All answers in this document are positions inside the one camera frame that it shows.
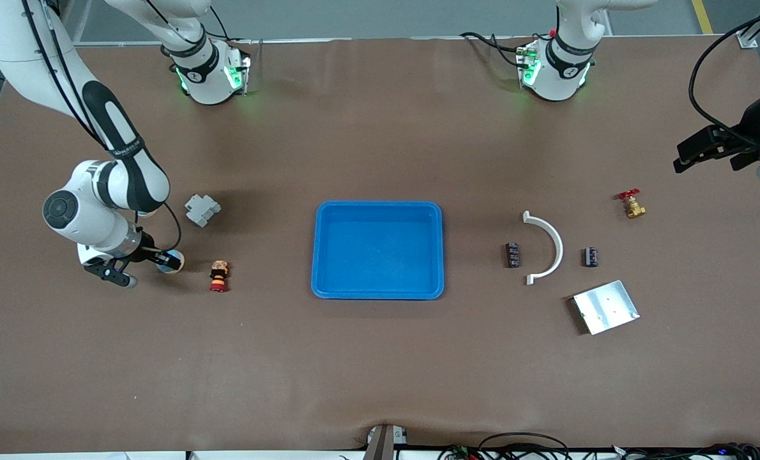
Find white curved pipe clamp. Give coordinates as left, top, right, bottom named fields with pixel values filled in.
left=522, top=210, right=565, bottom=286

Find white grey plastic terminal block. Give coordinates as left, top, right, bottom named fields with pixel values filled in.
left=184, top=194, right=222, bottom=228

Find cable bundle coloured connectors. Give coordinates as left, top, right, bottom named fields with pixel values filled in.
left=437, top=444, right=483, bottom=460

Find brass valve red handle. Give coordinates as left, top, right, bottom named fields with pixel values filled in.
left=617, top=188, right=647, bottom=220

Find grey brown mounting bracket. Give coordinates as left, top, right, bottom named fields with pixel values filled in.
left=363, top=424, right=409, bottom=460

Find brown table cover mat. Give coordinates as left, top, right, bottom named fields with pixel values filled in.
left=0, top=35, right=760, bottom=456

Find black cable bundle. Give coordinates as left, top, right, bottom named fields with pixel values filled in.
left=610, top=442, right=760, bottom=460

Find blue plastic tray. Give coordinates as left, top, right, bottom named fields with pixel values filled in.
left=310, top=201, right=445, bottom=301

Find orange red stacked button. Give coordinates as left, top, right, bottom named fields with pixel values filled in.
left=209, top=259, right=231, bottom=293

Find silver metal plate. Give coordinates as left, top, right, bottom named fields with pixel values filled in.
left=572, top=280, right=641, bottom=335

